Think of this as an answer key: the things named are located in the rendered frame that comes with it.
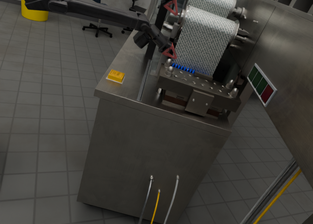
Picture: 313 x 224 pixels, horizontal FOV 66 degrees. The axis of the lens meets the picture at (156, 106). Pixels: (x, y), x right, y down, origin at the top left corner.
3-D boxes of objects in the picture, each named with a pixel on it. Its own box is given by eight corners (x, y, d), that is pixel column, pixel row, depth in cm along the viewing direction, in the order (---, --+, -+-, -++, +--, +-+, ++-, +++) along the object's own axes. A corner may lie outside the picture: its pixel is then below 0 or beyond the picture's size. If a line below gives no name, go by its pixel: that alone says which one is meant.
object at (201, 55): (168, 65, 127) (181, 30, 117) (210, 79, 129) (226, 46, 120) (168, 65, 126) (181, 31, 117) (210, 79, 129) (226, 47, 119)
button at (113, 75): (110, 73, 124) (111, 69, 123) (123, 77, 125) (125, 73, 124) (107, 78, 118) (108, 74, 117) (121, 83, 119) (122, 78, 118)
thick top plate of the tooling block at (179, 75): (158, 73, 125) (161, 62, 122) (229, 96, 129) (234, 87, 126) (155, 86, 111) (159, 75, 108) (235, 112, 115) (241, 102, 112)
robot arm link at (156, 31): (151, 23, 114) (153, 20, 118) (140, 32, 116) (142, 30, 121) (161, 34, 116) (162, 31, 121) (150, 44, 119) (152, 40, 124)
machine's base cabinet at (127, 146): (133, 65, 369) (150, 8, 326) (173, 78, 375) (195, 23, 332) (72, 210, 153) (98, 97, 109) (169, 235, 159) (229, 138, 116)
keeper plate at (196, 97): (184, 108, 116) (193, 88, 110) (204, 114, 117) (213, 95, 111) (184, 111, 114) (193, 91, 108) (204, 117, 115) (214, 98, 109)
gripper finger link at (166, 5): (170, 19, 120) (160, 2, 116) (171, 16, 126) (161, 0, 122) (183, 12, 118) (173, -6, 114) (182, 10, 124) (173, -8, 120)
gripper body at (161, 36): (160, 53, 118) (150, 42, 116) (161, 47, 127) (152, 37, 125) (170, 45, 116) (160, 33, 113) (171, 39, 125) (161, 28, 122)
